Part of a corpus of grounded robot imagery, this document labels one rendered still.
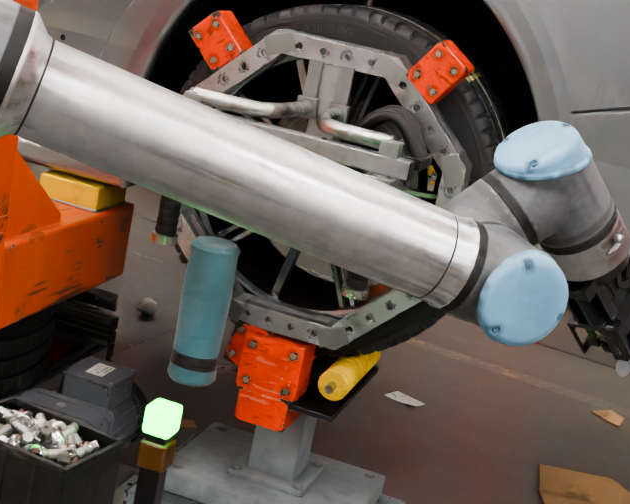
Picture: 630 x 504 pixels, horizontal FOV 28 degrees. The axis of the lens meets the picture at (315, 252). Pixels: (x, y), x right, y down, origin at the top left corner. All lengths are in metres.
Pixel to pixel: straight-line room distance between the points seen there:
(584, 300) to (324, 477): 1.34
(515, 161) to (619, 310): 0.23
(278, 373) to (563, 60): 0.76
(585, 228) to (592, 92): 0.91
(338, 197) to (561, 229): 0.32
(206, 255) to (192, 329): 0.14
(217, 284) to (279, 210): 1.13
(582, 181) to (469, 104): 0.95
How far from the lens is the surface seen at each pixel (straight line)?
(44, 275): 2.36
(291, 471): 2.55
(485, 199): 1.29
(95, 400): 2.37
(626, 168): 2.23
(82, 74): 1.04
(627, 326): 1.41
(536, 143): 1.31
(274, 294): 2.40
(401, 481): 3.27
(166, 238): 2.10
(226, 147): 1.05
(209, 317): 2.22
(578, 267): 1.36
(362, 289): 2.01
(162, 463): 1.70
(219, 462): 2.61
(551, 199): 1.30
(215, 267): 2.19
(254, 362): 2.33
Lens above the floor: 1.30
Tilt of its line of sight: 14 degrees down
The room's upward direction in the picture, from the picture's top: 12 degrees clockwise
